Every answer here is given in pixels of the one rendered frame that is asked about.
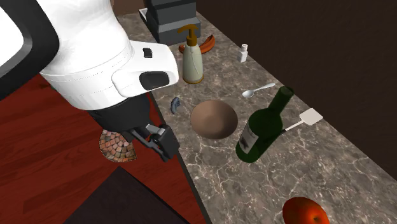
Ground brown bowl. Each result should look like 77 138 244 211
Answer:
190 99 239 141

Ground red apple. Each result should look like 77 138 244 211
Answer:
281 196 331 224

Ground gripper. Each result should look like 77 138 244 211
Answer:
87 93 181 163

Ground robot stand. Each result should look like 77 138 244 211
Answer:
63 165 191 224

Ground white spatula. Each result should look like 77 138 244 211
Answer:
280 107 324 134

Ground cream soap dispenser bottle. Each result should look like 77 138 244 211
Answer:
177 24 205 85

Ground small blue-grey curved object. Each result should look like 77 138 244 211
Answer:
169 96 183 115

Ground small white bottle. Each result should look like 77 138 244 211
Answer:
237 43 249 64

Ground dark grey boxy appliance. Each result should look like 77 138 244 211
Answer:
138 0 202 46

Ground brick patterned round object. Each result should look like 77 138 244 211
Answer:
99 129 139 164

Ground dark green wine bottle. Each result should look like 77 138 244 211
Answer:
235 85 295 164

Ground orange banana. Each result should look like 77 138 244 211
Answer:
178 34 216 55

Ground silver spoon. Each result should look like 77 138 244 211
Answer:
242 81 277 99

